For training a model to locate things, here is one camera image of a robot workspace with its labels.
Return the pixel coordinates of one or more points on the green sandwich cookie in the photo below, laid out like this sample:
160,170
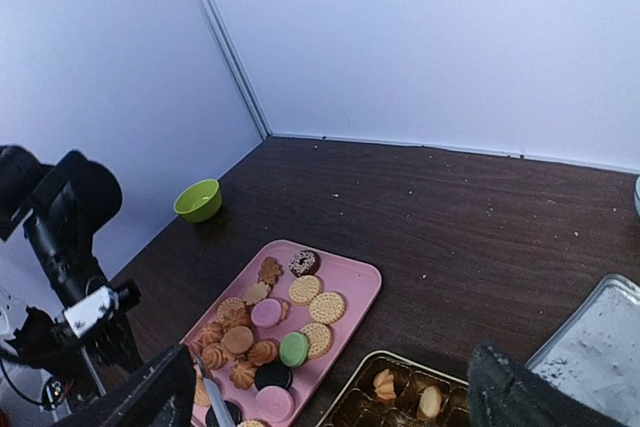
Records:
294,349

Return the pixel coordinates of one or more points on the swirl butter cookie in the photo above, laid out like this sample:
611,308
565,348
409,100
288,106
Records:
429,404

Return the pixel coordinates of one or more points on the green plastic bowl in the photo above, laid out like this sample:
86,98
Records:
200,201

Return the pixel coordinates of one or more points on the brown leaf cookie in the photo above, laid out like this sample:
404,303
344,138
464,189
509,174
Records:
384,386

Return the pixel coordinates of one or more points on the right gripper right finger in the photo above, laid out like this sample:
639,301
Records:
502,392

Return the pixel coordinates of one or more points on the gold cookie tin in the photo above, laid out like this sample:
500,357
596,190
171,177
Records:
357,405

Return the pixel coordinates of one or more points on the chocolate sprinkle donut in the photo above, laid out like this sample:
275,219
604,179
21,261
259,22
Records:
304,262

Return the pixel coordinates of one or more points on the plain round brown cookie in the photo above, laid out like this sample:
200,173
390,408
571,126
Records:
238,340

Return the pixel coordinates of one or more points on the pink sandwich cookie upper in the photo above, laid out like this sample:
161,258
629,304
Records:
267,313

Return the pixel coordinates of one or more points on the pink sandwich cookie lower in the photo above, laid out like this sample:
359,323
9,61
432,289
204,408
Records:
275,404

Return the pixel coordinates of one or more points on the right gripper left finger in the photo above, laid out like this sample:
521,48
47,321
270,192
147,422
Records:
161,393

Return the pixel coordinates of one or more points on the pink plastic tray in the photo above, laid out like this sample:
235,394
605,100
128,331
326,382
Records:
358,283

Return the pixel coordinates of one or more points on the beige round biscuit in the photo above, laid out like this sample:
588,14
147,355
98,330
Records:
327,308
319,337
303,290

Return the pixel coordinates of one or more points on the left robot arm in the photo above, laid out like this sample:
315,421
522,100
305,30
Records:
60,209

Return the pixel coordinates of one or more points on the metal serving tongs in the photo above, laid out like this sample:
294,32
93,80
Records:
218,404

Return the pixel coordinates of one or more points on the left aluminium frame post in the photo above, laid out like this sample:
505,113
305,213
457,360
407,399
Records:
218,30

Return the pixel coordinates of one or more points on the pink sandwich cookie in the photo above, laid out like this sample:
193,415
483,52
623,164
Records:
275,404
267,313

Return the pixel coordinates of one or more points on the beige round biscuit top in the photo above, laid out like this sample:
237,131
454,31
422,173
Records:
303,290

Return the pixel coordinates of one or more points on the black sandwich cookie upper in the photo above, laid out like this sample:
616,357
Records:
273,374

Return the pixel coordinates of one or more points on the beige flower cookie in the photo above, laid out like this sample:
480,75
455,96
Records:
255,293

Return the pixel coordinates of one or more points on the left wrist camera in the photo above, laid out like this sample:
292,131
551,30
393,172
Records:
100,306

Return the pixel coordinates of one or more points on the silver tin lid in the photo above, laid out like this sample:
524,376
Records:
594,356

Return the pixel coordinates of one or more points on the pale ceramic bowl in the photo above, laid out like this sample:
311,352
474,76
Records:
636,196

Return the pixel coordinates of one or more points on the brown tree cookie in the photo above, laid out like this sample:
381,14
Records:
270,271

